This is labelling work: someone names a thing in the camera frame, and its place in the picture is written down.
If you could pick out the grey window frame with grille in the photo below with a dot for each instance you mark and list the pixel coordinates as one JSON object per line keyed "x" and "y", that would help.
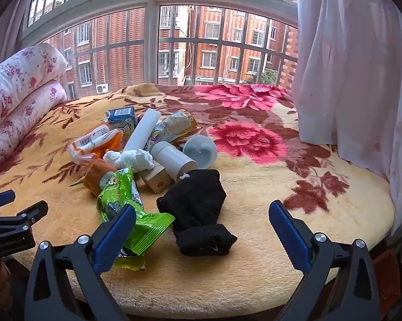
{"x": 152, "y": 40}

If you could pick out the grey sheer curtain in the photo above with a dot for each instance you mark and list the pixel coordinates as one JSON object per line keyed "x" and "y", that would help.
{"x": 3, "y": 30}

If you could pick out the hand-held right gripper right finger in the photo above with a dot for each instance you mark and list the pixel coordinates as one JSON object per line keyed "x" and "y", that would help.
{"x": 289, "y": 237}

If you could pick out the small cardboard box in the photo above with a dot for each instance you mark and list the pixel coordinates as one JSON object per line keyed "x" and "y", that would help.
{"x": 155, "y": 180}

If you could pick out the orange and white wrapper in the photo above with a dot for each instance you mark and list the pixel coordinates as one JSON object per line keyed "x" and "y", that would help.
{"x": 93, "y": 140}

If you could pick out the white sheer curtain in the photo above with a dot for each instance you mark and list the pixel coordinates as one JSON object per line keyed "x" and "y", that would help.
{"x": 348, "y": 73}

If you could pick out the white cylindrical bottle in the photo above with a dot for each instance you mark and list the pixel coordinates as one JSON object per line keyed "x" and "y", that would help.
{"x": 170, "y": 159}

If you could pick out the red plastic bag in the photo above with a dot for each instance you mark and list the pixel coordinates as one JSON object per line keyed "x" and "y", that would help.
{"x": 388, "y": 274}

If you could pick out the red brick building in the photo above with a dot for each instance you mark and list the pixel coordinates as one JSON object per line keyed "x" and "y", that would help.
{"x": 137, "y": 30}

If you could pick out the white tissue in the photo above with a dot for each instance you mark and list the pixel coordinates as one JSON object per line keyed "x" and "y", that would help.
{"x": 137, "y": 159}

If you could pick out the grey plastic cup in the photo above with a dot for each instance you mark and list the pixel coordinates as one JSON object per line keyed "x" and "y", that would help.
{"x": 201, "y": 150}

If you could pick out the white plastic tube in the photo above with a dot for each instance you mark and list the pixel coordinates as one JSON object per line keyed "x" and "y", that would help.
{"x": 142, "y": 130}

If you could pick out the folded pink floral quilt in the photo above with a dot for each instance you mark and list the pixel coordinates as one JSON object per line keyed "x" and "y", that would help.
{"x": 20, "y": 83}

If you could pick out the green snack wrapper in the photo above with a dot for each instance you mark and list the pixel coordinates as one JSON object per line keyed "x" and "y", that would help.
{"x": 120, "y": 190}

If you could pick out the yellow floral plush blanket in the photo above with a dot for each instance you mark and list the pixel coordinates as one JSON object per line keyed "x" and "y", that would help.
{"x": 254, "y": 240}

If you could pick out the blue drink carton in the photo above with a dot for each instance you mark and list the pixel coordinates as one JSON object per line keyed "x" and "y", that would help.
{"x": 122, "y": 117}

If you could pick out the black sock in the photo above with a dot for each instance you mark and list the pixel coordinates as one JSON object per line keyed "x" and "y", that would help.
{"x": 194, "y": 207}

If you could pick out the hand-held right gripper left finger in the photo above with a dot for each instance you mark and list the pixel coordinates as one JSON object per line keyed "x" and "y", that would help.
{"x": 115, "y": 237}

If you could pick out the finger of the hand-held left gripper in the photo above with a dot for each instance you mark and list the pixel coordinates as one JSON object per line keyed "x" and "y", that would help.
{"x": 3, "y": 200}
{"x": 16, "y": 219}

